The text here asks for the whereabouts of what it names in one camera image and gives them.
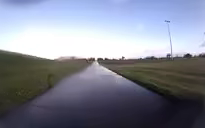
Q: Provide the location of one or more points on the wet dark asphalt path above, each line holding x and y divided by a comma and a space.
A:
96, 96

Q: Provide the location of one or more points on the low pale building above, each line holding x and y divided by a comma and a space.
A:
67, 58

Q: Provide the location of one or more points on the distant row of trees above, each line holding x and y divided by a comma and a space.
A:
150, 58

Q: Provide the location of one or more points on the flat grass field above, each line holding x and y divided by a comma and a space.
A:
170, 75

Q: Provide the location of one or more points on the tall light pole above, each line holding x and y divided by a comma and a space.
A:
170, 41

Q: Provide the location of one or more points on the grass slope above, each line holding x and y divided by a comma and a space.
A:
16, 76

